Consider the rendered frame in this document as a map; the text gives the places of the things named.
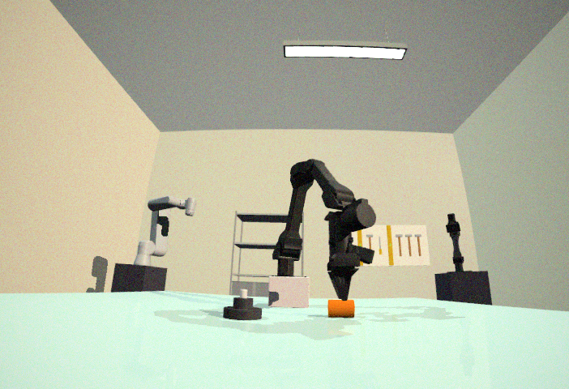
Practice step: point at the orange knob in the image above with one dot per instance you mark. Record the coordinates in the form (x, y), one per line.
(339, 308)

